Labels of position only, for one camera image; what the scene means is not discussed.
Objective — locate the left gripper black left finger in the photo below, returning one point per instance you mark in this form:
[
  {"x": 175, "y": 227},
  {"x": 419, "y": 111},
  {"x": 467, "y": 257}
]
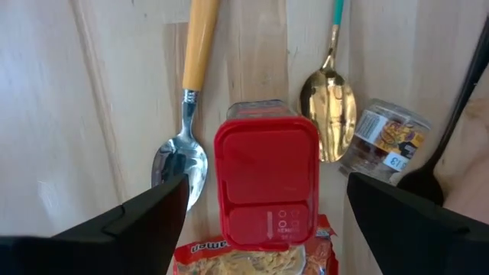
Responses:
[{"x": 133, "y": 244}]

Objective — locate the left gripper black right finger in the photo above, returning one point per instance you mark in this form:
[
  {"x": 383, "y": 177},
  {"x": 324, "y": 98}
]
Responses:
[{"x": 401, "y": 237}]

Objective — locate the red ramen noodle packet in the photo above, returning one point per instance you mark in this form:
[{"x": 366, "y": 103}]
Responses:
[{"x": 229, "y": 263}]

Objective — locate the pink cube box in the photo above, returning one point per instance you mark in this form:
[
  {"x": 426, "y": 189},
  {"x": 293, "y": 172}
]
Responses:
[{"x": 267, "y": 172}]

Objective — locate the black spoon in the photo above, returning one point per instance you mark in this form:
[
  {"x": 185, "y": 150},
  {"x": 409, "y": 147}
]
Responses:
[{"x": 424, "y": 183}]

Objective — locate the small yellow label glass jar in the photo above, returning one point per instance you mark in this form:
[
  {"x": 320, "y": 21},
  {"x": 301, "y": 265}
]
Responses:
[{"x": 386, "y": 137}]

